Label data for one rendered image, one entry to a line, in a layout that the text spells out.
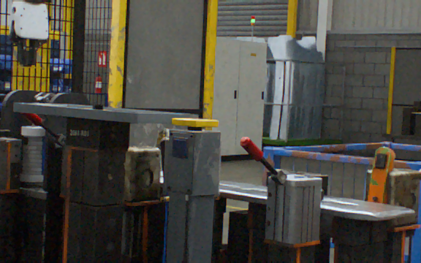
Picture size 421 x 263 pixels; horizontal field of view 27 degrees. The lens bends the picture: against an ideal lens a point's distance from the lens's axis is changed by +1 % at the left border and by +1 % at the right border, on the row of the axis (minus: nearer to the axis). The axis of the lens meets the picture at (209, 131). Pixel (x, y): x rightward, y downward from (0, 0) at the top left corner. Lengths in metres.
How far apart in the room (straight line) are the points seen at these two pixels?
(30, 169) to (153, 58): 3.41
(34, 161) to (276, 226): 0.70
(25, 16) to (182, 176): 1.05
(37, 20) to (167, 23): 3.09
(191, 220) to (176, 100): 4.12
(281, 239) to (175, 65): 4.06
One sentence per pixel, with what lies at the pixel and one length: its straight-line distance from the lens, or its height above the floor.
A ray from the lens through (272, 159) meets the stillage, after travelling 4.04.
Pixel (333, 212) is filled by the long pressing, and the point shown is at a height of 0.99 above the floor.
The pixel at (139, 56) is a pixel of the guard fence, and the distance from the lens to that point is 5.33.
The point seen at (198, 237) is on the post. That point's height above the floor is 0.95.
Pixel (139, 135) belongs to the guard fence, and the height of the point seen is 0.90.
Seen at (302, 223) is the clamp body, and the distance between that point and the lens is 1.60.
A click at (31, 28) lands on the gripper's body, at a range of 2.46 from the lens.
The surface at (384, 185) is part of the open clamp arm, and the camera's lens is 1.85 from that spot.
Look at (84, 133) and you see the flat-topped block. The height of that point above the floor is 1.12.
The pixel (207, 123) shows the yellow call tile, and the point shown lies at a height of 1.16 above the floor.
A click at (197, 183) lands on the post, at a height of 1.05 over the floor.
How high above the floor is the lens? 1.22
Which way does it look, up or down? 3 degrees down
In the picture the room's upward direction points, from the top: 3 degrees clockwise
